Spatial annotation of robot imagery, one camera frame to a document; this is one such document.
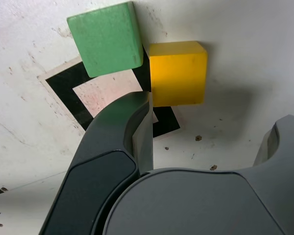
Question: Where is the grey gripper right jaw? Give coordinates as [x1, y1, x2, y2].
[101, 114, 294, 235]

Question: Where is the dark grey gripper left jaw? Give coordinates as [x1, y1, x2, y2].
[38, 90, 154, 235]

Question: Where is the yellow cube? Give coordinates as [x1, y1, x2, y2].
[148, 41, 208, 108]

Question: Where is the green cube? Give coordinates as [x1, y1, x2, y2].
[67, 1, 145, 78]

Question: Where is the black tape square outline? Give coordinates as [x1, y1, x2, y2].
[45, 45, 181, 138]

